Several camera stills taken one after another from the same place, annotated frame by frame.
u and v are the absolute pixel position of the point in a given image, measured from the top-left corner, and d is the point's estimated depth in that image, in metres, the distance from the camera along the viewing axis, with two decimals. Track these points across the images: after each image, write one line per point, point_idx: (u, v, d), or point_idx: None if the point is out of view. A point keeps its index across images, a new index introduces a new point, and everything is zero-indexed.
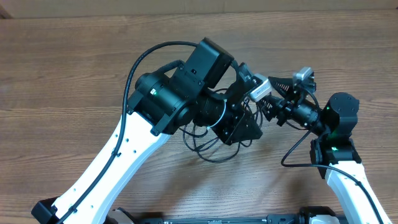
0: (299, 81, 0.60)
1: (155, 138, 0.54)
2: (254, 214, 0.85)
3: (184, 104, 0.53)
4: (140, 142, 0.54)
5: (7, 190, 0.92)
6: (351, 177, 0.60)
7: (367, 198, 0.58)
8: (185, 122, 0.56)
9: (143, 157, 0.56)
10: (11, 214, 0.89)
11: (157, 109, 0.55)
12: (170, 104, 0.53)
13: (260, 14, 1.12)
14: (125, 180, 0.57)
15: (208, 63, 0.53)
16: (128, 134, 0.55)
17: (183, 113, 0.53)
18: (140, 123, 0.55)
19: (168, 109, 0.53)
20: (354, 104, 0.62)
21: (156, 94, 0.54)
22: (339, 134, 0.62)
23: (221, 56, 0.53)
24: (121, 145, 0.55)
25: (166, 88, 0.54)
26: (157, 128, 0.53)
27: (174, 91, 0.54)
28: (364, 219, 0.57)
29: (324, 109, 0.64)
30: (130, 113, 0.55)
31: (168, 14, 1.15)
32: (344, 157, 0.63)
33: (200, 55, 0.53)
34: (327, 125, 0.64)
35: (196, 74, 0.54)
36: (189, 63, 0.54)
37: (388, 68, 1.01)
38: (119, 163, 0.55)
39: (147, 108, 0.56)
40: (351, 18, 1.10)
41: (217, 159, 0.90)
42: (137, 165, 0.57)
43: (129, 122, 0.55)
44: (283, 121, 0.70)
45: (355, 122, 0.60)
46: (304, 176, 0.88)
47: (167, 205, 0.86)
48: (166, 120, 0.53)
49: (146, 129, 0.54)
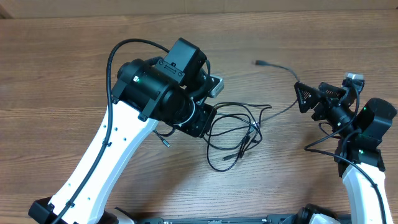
0: (349, 78, 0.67)
1: (143, 124, 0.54)
2: (254, 214, 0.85)
3: (167, 88, 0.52)
4: (130, 129, 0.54)
5: (6, 190, 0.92)
6: (369, 178, 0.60)
7: (378, 199, 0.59)
8: (169, 111, 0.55)
9: (134, 145, 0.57)
10: (10, 214, 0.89)
11: (140, 96, 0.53)
12: (154, 89, 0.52)
13: (260, 14, 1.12)
14: (120, 169, 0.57)
15: (188, 55, 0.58)
16: (115, 123, 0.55)
17: (167, 97, 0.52)
18: (127, 111, 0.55)
19: (152, 94, 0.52)
20: (391, 109, 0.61)
21: (138, 81, 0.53)
22: (369, 137, 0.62)
23: (198, 52, 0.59)
24: (111, 135, 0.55)
25: (148, 73, 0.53)
26: (144, 114, 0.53)
27: (156, 76, 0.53)
28: (369, 216, 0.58)
29: (361, 111, 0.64)
30: (116, 102, 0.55)
31: (168, 14, 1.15)
32: (369, 160, 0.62)
33: (179, 50, 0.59)
34: (359, 126, 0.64)
35: (177, 66, 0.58)
36: (168, 57, 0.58)
37: (388, 68, 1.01)
38: (111, 152, 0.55)
39: (130, 97, 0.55)
40: (351, 18, 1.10)
41: (217, 159, 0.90)
42: (129, 152, 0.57)
43: (116, 112, 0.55)
44: (319, 113, 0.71)
45: (388, 126, 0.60)
46: (305, 175, 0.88)
47: (167, 205, 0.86)
48: (151, 105, 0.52)
49: (134, 116, 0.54)
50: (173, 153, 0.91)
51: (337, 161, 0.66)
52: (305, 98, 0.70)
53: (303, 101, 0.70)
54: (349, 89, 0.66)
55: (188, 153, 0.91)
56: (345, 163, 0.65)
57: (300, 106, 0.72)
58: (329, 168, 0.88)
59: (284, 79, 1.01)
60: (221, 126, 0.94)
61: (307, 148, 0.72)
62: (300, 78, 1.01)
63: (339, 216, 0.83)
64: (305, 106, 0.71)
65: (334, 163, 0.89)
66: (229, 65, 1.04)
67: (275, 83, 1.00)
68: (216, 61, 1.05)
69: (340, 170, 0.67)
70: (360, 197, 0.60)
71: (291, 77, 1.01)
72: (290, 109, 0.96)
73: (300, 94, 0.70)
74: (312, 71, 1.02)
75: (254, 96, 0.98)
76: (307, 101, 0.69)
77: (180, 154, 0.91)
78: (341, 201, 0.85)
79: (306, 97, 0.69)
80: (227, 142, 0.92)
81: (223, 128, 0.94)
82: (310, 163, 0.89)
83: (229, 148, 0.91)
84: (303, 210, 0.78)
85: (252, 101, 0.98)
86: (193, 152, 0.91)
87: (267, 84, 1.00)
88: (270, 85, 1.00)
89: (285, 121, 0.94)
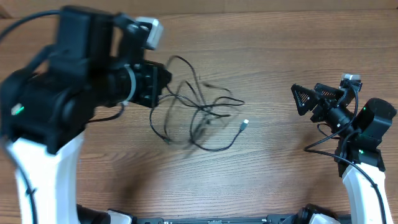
0: (346, 79, 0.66)
1: (58, 158, 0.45)
2: (254, 214, 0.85)
3: (65, 96, 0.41)
4: (44, 168, 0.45)
5: (6, 190, 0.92)
6: (369, 178, 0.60)
7: (379, 199, 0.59)
8: (81, 117, 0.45)
9: (64, 175, 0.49)
10: (11, 214, 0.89)
11: (34, 129, 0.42)
12: (47, 106, 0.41)
13: (260, 14, 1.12)
14: (65, 203, 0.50)
15: (79, 32, 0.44)
16: (28, 168, 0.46)
17: (68, 109, 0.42)
18: (32, 153, 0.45)
19: (44, 121, 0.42)
20: (390, 109, 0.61)
21: (22, 108, 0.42)
22: (369, 137, 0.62)
23: (95, 19, 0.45)
24: (30, 180, 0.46)
25: (32, 91, 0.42)
26: (50, 149, 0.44)
27: (43, 93, 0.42)
28: (368, 216, 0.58)
29: (361, 111, 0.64)
30: (12, 147, 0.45)
31: (168, 14, 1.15)
32: (369, 160, 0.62)
33: (68, 26, 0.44)
34: (359, 127, 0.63)
35: (73, 54, 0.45)
36: (59, 43, 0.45)
37: (388, 68, 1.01)
38: (40, 197, 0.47)
39: (24, 130, 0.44)
40: (351, 18, 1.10)
41: (217, 159, 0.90)
42: (66, 183, 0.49)
43: (20, 158, 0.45)
44: (318, 115, 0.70)
45: (388, 126, 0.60)
46: (305, 175, 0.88)
47: (167, 205, 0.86)
48: (51, 135, 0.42)
49: (41, 153, 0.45)
50: (172, 152, 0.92)
51: (338, 161, 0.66)
52: (303, 101, 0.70)
53: (301, 103, 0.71)
54: (347, 90, 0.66)
55: (189, 153, 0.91)
56: (345, 163, 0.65)
57: (298, 108, 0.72)
58: (329, 168, 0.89)
59: (283, 79, 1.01)
60: (221, 126, 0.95)
61: (308, 149, 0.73)
62: (300, 78, 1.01)
63: (339, 216, 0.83)
64: (303, 109, 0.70)
65: (333, 163, 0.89)
66: (229, 65, 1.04)
67: (275, 84, 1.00)
68: (216, 61, 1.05)
69: (340, 170, 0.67)
70: (360, 198, 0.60)
71: (291, 78, 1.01)
72: (290, 109, 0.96)
73: (297, 96, 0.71)
74: (313, 71, 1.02)
75: (254, 96, 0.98)
76: (305, 104, 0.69)
77: (181, 154, 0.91)
78: (341, 201, 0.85)
79: (304, 99, 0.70)
80: (226, 142, 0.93)
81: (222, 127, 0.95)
82: (310, 163, 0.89)
83: (214, 149, 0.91)
84: (303, 210, 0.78)
85: (252, 101, 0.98)
86: (192, 152, 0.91)
87: (267, 84, 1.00)
88: (270, 85, 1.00)
89: (285, 121, 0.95)
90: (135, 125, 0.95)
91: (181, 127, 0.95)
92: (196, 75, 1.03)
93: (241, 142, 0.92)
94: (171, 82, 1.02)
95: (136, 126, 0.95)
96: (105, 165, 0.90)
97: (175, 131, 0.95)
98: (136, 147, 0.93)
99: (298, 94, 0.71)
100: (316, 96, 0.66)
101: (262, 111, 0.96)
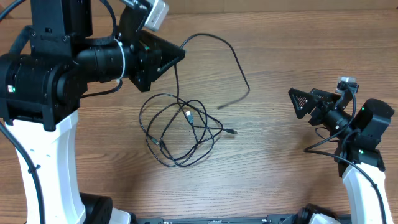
0: (342, 82, 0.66)
1: (56, 132, 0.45)
2: (254, 214, 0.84)
3: (55, 73, 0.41)
4: (43, 146, 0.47)
5: (4, 190, 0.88)
6: (369, 178, 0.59)
7: (379, 200, 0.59)
8: (73, 92, 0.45)
9: (65, 150, 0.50)
10: (10, 214, 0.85)
11: (30, 106, 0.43)
12: (38, 87, 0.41)
13: (260, 15, 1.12)
14: (67, 179, 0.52)
15: (55, 6, 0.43)
16: (30, 144, 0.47)
17: (60, 86, 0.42)
18: (33, 127, 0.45)
19: (39, 97, 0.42)
20: (388, 108, 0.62)
21: (15, 91, 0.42)
22: (368, 137, 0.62)
23: None
24: (32, 158, 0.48)
25: (20, 71, 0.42)
26: (46, 123, 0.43)
27: (33, 71, 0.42)
28: (369, 216, 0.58)
29: (359, 111, 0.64)
30: (12, 123, 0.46)
31: (168, 14, 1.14)
32: (369, 160, 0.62)
33: (42, 5, 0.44)
34: (358, 127, 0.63)
35: (54, 32, 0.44)
36: (40, 20, 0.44)
37: (388, 68, 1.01)
38: (43, 173, 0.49)
39: (22, 109, 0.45)
40: (351, 18, 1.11)
41: (217, 160, 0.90)
42: (66, 159, 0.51)
43: (19, 133, 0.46)
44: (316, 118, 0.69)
45: (387, 124, 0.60)
46: (305, 175, 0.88)
47: (167, 205, 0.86)
48: (48, 110, 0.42)
49: (39, 130, 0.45)
50: (163, 152, 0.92)
51: (338, 161, 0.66)
52: (301, 104, 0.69)
53: (299, 106, 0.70)
54: (344, 92, 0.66)
55: (186, 154, 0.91)
56: (345, 163, 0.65)
57: (296, 111, 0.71)
58: (328, 168, 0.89)
59: (283, 79, 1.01)
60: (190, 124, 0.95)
61: (308, 148, 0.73)
62: (300, 77, 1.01)
63: (339, 216, 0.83)
64: (301, 112, 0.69)
65: (333, 163, 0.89)
66: (230, 65, 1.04)
67: (275, 83, 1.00)
68: (216, 61, 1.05)
69: (339, 169, 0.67)
70: (360, 198, 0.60)
71: (291, 77, 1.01)
72: (290, 109, 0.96)
73: (295, 100, 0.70)
74: (313, 71, 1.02)
75: (254, 96, 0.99)
76: (302, 107, 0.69)
77: (179, 154, 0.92)
78: (341, 201, 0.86)
79: (302, 102, 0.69)
80: (226, 142, 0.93)
81: (216, 128, 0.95)
82: (309, 163, 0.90)
83: (213, 149, 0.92)
84: (303, 210, 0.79)
85: (252, 101, 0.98)
86: (183, 155, 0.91)
87: (267, 84, 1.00)
88: (269, 86, 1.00)
89: (285, 121, 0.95)
90: (134, 126, 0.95)
91: (181, 127, 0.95)
92: (196, 75, 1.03)
93: (239, 141, 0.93)
94: (172, 82, 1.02)
95: (136, 126, 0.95)
96: (105, 165, 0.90)
97: (175, 130, 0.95)
98: (136, 147, 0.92)
99: (296, 99, 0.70)
100: (314, 99, 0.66)
101: (262, 111, 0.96)
